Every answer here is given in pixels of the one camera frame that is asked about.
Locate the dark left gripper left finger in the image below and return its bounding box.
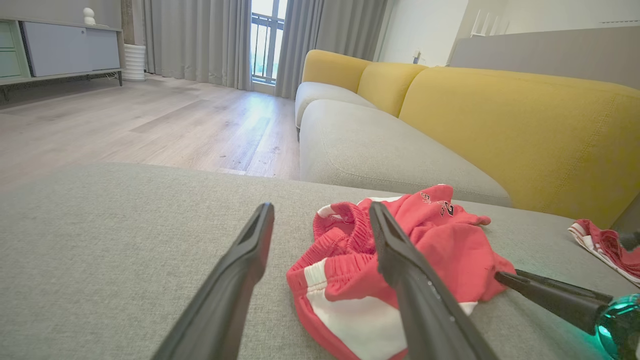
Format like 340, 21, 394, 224
151, 202, 275, 360

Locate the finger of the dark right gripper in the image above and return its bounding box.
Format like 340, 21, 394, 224
494, 271, 608, 336
515, 269, 613, 303

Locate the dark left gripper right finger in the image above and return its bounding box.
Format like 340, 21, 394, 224
369, 201, 501, 360

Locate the red white basketball jersey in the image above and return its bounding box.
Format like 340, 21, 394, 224
568, 218, 640, 287

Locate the red shorts white stripe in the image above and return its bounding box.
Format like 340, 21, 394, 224
286, 184, 517, 360

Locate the large yellow sofa backrest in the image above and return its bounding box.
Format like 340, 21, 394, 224
399, 66, 640, 230

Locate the grey sofa seat cushion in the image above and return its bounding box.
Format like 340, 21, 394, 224
299, 99, 514, 209
294, 81, 379, 129

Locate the grey partition panel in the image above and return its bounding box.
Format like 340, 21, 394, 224
448, 26, 640, 91

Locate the small yellow sofa backrest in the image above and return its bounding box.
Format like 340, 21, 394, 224
356, 62, 429, 118
301, 49, 374, 94

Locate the white ribbed cylinder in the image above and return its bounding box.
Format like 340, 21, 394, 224
122, 44, 147, 83

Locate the balcony door with railing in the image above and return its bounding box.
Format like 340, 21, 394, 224
249, 0, 289, 86

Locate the grey curtain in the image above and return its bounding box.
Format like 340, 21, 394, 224
274, 0, 389, 100
142, 0, 253, 92

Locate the white slatted rack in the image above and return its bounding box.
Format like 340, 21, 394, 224
470, 8, 501, 37

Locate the grey green sideboard cabinet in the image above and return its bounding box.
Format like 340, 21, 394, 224
0, 17, 125, 104

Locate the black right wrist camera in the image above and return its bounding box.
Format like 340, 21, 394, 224
594, 293, 640, 360

